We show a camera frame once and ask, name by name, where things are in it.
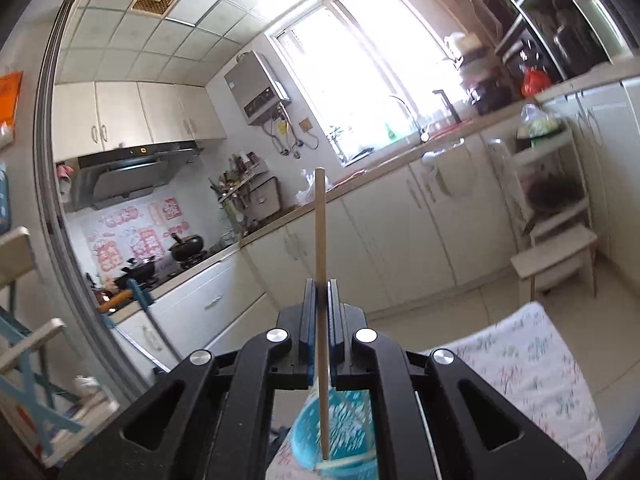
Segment black wok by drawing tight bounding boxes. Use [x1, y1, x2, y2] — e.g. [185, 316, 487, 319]
[167, 232, 206, 263]
[114, 257, 157, 291]

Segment cream window-side base cabinets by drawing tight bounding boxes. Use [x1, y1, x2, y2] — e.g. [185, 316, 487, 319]
[240, 130, 523, 311]

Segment dark pan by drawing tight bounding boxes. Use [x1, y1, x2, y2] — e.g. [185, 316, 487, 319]
[527, 175, 583, 213]

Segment pink cloth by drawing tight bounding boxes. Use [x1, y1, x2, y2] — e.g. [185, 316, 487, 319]
[56, 162, 76, 196]

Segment clear bag of greens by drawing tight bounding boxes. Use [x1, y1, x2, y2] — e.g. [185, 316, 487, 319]
[515, 105, 563, 141]

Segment orange paper sign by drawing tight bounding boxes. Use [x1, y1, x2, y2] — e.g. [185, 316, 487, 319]
[0, 71, 25, 133]

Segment cream tall side cabinets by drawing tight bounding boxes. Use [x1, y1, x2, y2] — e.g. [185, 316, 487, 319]
[537, 77, 640, 271]

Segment grey cutting board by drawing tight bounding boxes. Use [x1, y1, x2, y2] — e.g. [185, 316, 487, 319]
[247, 177, 282, 218]

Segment chrome sink faucet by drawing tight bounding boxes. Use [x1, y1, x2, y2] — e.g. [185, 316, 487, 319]
[387, 95, 431, 143]

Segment cream stove-side base cabinets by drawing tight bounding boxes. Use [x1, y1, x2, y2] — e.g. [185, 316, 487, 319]
[107, 250, 281, 386]

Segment steel gas water heater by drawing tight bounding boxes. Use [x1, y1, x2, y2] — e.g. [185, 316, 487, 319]
[223, 50, 292, 127]

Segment kitchen window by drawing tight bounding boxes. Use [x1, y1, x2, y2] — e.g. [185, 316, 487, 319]
[265, 0, 481, 168]

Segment teal perforated plastic basket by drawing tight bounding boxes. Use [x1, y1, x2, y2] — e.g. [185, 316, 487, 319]
[290, 386, 380, 480]

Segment water heater hoses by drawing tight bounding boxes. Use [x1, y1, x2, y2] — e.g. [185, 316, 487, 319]
[267, 110, 321, 158]

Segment dark sink tap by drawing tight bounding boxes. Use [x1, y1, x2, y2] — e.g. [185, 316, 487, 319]
[432, 89, 463, 123]

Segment blue mop handle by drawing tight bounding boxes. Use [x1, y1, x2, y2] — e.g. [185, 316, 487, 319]
[125, 277, 176, 361]

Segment steel range hood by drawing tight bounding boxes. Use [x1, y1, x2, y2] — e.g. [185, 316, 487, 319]
[67, 141, 203, 211]

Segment black shelf unit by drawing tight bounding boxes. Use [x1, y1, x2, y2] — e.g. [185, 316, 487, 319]
[480, 0, 640, 81]

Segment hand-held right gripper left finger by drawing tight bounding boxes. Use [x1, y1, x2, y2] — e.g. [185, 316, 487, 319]
[60, 279, 318, 480]

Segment white cylindrical appliance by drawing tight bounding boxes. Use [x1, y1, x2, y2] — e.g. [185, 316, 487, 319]
[565, 0, 633, 58]

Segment white hanging plastic holder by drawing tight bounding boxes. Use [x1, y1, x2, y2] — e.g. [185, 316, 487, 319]
[421, 142, 468, 173]

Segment wall spice rack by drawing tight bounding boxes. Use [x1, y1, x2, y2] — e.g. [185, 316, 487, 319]
[209, 152, 271, 206]

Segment cream upper cabinets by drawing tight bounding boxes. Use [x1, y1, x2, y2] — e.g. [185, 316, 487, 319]
[52, 81, 228, 150]

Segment dark countertop appliance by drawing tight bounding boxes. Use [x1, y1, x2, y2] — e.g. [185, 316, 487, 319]
[467, 77, 518, 113]

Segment white plastic bag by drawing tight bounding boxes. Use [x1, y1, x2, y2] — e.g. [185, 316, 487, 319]
[295, 170, 333, 206]

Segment red plastic bag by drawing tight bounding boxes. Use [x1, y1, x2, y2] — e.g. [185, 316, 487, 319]
[520, 67, 553, 98]

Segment blue and white wooden shelf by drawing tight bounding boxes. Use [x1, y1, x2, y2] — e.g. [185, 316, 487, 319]
[0, 227, 121, 466]

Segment white shelf rack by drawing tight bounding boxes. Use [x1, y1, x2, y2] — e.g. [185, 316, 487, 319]
[487, 127, 593, 241]

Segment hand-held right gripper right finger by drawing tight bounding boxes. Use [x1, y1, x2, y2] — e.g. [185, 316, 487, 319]
[326, 279, 586, 480]

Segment black thermos jug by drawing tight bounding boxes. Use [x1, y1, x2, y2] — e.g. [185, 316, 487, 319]
[550, 0, 601, 78]

